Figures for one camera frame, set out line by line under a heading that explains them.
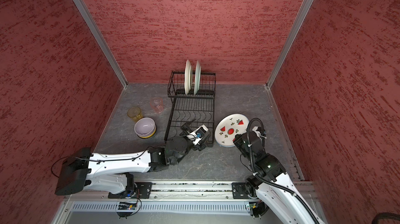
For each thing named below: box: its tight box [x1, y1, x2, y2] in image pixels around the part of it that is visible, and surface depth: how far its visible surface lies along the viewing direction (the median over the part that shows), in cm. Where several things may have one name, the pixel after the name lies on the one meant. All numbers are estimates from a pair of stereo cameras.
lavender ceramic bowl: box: [134, 117, 157, 138], surface depth 90 cm
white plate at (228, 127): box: [214, 113, 250, 148], surface depth 83 cm
